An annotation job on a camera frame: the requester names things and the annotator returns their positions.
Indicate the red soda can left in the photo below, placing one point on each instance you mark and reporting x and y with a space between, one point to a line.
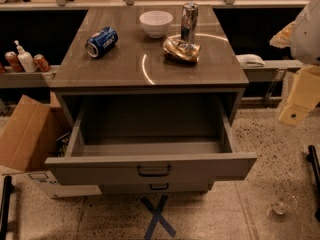
12 59

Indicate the white folded cloth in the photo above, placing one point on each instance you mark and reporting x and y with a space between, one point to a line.
250 60

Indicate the white hand sanitizer bottle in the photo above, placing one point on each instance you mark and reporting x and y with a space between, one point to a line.
25 58

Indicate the black pole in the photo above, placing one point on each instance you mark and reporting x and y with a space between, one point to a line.
312 157
5 203

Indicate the white labelled box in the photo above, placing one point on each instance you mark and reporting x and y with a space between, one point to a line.
48 184

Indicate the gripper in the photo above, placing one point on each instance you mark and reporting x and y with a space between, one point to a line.
307 37

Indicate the red soda can right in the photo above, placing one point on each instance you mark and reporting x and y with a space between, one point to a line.
42 63

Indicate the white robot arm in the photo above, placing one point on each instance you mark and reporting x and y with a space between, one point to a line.
302 36

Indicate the clear glass on floor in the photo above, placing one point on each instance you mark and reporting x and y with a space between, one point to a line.
285 204

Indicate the crumpled gold chip bag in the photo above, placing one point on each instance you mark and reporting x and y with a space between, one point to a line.
180 50

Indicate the grey lower drawer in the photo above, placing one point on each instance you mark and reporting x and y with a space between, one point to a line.
155 188

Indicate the grey top drawer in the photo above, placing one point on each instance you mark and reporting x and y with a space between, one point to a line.
151 139

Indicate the black pole right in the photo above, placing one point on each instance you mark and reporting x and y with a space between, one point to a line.
312 157

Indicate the white bowl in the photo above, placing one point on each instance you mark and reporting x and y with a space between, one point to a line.
155 23

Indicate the grey drawer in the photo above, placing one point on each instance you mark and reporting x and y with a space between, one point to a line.
155 188
151 139

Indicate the red soda can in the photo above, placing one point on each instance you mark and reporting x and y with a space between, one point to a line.
12 59
42 63

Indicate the grey cabinet with brown top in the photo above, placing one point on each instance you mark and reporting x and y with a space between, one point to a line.
136 64

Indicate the tall silver can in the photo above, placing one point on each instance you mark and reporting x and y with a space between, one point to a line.
189 21

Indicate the brown cardboard box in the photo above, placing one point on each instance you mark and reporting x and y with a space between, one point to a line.
31 134

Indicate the blue pepsi can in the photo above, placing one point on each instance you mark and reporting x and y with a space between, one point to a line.
101 42

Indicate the black pole left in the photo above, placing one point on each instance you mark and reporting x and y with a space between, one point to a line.
5 203

